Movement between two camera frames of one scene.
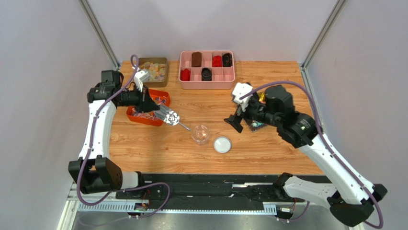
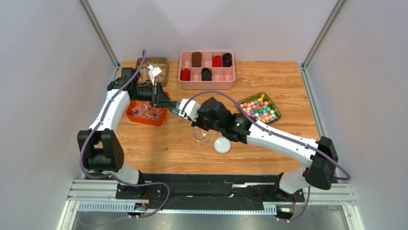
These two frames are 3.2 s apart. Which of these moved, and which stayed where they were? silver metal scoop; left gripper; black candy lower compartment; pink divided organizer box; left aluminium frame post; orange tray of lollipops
Moved: left gripper; silver metal scoop
Stayed: pink divided organizer box; orange tray of lollipops; left aluminium frame post; black candy lower compartment
